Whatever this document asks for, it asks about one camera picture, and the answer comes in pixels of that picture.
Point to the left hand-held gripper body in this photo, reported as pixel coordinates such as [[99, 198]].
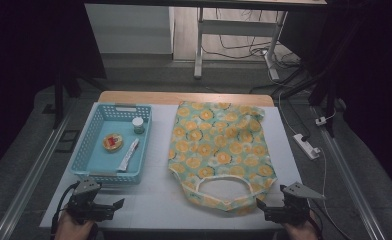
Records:
[[84, 203]]

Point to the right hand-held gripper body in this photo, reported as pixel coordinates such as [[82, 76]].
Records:
[[294, 211]]

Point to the light blue plastic basket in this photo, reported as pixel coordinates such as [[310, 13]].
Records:
[[117, 156]]

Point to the white ointment tube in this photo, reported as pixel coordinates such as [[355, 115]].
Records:
[[129, 156]]

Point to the lemon print tote bag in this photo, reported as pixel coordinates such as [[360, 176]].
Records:
[[217, 146]]

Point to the small white-capped bottle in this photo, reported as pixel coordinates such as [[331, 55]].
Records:
[[138, 124]]

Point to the person's right hand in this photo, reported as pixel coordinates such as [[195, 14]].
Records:
[[300, 231]]

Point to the person's left hand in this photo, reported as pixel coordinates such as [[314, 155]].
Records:
[[70, 231]]

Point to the white table mat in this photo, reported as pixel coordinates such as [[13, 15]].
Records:
[[157, 206]]

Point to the black floor plate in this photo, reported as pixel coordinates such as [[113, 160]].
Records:
[[69, 140]]

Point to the white power strip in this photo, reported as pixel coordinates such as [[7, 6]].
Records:
[[305, 145]]

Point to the small white adapter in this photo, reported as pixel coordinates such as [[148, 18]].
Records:
[[320, 121]]

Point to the black metal stand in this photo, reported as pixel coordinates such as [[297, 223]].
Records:
[[59, 83], [330, 93]]

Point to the white cabinet panel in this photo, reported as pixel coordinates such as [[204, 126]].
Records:
[[130, 30]]

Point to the aluminium floor rail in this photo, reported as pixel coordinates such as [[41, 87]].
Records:
[[350, 180], [34, 173]]

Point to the white desk frame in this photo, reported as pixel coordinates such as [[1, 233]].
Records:
[[237, 27]]

